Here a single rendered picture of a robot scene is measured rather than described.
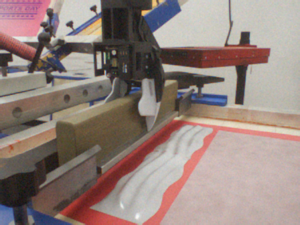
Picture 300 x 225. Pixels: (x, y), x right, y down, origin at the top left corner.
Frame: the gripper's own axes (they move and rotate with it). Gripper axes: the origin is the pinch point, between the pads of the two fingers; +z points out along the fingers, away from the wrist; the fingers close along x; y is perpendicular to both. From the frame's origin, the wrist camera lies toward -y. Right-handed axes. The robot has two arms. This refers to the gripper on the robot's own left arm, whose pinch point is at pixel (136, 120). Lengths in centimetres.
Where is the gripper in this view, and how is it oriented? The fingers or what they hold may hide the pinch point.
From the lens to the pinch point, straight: 47.1
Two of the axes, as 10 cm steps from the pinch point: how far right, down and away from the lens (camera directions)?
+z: 0.0, 9.7, 2.6
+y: -4.3, 2.3, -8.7
